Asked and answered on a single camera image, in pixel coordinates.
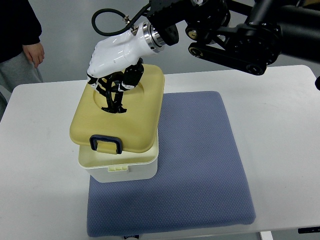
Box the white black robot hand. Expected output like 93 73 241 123
86 21 167 97

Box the yellow storage box lid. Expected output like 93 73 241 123
69 64 165 153

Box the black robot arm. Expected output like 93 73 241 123
146 0 320 76

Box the white storage box base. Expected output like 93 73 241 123
78 135 159 183

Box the person in dark clothes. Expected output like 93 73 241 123
0 0 46 94

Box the blue padded mat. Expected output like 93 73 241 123
87 91 256 237

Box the black label under table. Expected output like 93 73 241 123
298 226 320 234

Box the black looped cable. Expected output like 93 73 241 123
91 8 141 37

